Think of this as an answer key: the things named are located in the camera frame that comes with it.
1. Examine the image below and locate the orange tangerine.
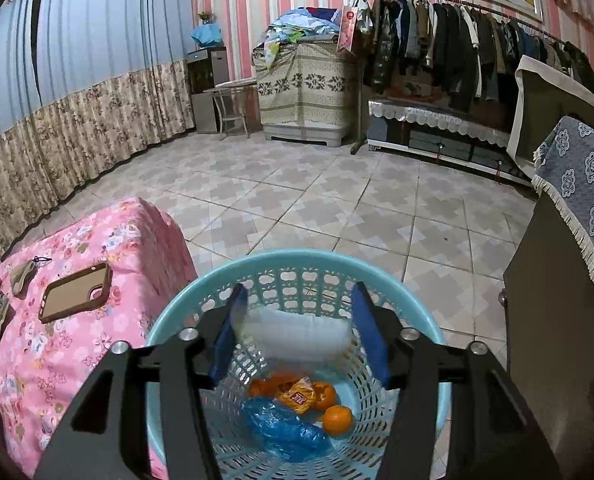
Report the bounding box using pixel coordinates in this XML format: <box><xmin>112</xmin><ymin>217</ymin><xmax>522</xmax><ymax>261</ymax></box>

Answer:
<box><xmin>322</xmin><ymin>405</ymin><xmax>355</xmax><ymax>436</ymax></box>

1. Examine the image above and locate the pink floral tablecloth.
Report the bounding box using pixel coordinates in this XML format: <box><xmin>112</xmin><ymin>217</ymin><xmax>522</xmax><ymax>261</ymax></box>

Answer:
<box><xmin>0</xmin><ymin>197</ymin><xmax>197</xmax><ymax>476</ymax></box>

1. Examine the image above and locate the cloth-covered cabinet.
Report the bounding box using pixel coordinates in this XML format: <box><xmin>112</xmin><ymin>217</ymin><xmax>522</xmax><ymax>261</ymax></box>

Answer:
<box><xmin>251</xmin><ymin>38</ymin><xmax>359</xmax><ymax>148</ymax></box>

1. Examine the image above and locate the pile of folded bedding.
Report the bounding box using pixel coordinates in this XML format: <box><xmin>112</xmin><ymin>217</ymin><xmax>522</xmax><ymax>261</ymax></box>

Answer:
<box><xmin>257</xmin><ymin>6</ymin><xmax>341</xmax><ymax>68</ymax></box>

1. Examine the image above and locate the brown phone case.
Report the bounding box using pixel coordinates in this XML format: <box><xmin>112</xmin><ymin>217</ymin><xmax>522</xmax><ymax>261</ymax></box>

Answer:
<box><xmin>38</xmin><ymin>262</ymin><xmax>112</xmax><ymax>324</ymax></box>

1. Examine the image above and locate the blue and floral curtain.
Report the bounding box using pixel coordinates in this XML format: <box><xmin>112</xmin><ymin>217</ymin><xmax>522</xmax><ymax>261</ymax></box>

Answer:
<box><xmin>0</xmin><ymin>0</ymin><xmax>194</xmax><ymax>255</ymax></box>

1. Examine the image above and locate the blue plastic bag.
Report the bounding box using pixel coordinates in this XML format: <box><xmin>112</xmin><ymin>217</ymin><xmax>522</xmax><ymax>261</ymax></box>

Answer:
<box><xmin>242</xmin><ymin>396</ymin><xmax>333</xmax><ymax>463</ymax></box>

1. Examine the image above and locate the orange snack wrapper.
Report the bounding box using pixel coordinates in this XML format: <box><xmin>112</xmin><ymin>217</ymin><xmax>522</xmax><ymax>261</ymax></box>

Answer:
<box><xmin>274</xmin><ymin>377</ymin><xmax>318</xmax><ymax>415</ymax></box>

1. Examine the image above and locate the clothes rack with garments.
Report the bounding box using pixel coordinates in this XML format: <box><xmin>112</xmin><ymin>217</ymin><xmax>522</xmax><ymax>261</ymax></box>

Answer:
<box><xmin>360</xmin><ymin>0</ymin><xmax>594</xmax><ymax>130</ymax></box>

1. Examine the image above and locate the grey water dispenser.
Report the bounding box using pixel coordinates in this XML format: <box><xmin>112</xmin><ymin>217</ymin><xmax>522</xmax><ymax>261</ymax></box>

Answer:
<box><xmin>185</xmin><ymin>46</ymin><xmax>230</xmax><ymax>133</ymax></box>

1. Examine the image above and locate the low shelf with lace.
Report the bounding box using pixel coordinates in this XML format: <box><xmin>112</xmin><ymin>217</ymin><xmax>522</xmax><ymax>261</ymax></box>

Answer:
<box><xmin>365</xmin><ymin>99</ymin><xmax>530</xmax><ymax>188</ymax></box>

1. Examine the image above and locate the blue patterned sofa cover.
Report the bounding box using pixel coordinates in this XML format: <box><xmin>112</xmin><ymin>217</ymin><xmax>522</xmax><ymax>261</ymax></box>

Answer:
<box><xmin>531</xmin><ymin>116</ymin><xmax>594</xmax><ymax>285</ymax></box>

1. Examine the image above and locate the dark sofa armrest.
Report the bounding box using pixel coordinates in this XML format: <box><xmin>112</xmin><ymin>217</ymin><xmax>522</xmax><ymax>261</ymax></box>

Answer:
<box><xmin>503</xmin><ymin>195</ymin><xmax>594</xmax><ymax>479</ymax></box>

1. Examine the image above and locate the small metal stool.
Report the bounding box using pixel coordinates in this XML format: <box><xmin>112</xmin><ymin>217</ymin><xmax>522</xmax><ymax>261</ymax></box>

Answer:
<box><xmin>205</xmin><ymin>77</ymin><xmax>257</xmax><ymax>141</ymax></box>

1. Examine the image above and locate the beige cloth pouch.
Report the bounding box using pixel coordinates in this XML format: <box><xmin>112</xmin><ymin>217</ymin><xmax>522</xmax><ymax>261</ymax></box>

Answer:
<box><xmin>10</xmin><ymin>259</ymin><xmax>37</xmax><ymax>297</ymax></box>

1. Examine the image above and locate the light blue plastic basket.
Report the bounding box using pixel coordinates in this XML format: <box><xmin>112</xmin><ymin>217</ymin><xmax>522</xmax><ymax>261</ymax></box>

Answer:
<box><xmin>148</xmin><ymin>249</ymin><xmax>445</xmax><ymax>479</ymax></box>

